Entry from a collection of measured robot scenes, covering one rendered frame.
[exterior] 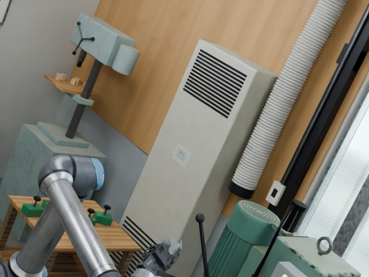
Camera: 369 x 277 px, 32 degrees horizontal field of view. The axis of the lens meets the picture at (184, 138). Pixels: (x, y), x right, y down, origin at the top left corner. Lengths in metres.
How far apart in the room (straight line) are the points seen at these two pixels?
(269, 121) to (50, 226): 1.72
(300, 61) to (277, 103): 0.27
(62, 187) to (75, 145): 2.52
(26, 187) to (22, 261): 2.09
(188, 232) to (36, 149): 1.27
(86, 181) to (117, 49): 2.17
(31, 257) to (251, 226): 0.87
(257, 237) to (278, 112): 1.59
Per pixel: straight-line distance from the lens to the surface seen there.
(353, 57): 3.69
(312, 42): 3.75
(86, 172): 2.33
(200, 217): 2.35
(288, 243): 2.16
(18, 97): 5.31
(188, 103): 4.05
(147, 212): 4.23
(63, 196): 2.17
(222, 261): 2.36
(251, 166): 3.85
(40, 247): 2.56
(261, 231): 2.30
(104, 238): 3.98
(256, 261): 2.28
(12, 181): 4.84
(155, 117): 4.65
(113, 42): 4.38
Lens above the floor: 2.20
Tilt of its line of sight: 14 degrees down
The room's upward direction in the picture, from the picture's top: 24 degrees clockwise
